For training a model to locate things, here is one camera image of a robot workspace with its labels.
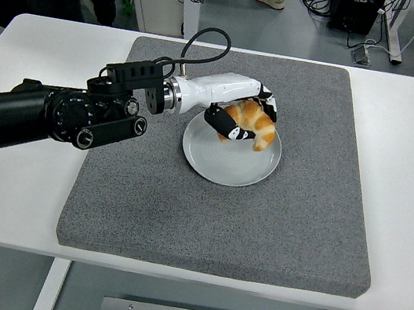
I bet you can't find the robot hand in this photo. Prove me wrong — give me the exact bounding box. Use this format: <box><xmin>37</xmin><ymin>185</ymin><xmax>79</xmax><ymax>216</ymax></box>
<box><xmin>165</xmin><ymin>63</ymin><xmax>286</xmax><ymax>151</ymax></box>

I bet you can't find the green small object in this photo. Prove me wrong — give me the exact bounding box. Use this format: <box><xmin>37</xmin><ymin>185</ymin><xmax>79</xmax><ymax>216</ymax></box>
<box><xmin>118</xmin><ymin>0</ymin><xmax>135</xmax><ymax>16</ymax></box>

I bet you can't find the white table leg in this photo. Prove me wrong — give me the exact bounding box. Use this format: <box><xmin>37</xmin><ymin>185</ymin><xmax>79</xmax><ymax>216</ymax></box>
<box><xmin>30</xmin><ymin>255</ymin><xmax>73</xmax><ymax>310</ymax></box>

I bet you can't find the grey floor adapter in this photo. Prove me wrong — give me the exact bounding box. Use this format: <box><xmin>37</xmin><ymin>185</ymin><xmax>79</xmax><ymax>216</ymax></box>
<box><xmin>349</xmin><ymin>43</ymin><xmax>376</xmax><ymax>67</ymax></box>

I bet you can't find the black equipment box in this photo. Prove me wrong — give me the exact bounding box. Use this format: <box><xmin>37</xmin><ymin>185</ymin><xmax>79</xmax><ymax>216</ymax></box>
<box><xmin>326</xmin><ymin>0</ymin><xmax>389</xmax><ymax>38</ymax></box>

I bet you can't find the white desk leg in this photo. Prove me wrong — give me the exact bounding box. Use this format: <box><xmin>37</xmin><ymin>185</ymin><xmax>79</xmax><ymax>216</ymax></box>
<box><xmin>377</xmin><ymin>0</ymin><xmax>413</xmax><ymax>67</ymax></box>

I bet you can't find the grey round plate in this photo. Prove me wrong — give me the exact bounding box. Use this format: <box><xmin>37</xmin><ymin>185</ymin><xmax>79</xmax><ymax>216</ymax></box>
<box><xmin>176</xmin><ymin>102</ymin><xmax>289</xmax><ymax>194</ymax></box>

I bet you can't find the grey speckled foam mat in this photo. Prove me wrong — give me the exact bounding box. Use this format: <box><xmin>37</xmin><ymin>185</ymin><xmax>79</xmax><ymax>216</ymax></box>
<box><xmin>53</xmin><ymin>26</ymin><xmax>406</xmax><ymax>301</ymax></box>

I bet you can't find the white upright post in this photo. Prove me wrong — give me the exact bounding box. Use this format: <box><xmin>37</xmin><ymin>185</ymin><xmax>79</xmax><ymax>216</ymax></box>
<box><xmin>172</xmin><ymin>0</ymin><xmax>205</xmax><ymax>42</ymax></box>

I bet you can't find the golden croissant bread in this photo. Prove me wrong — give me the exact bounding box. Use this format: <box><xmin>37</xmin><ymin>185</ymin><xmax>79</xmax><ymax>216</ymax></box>
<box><xmin>216</xmin><ymin>96</ymin><xmax>282</xmax><ymax>155</ymax></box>

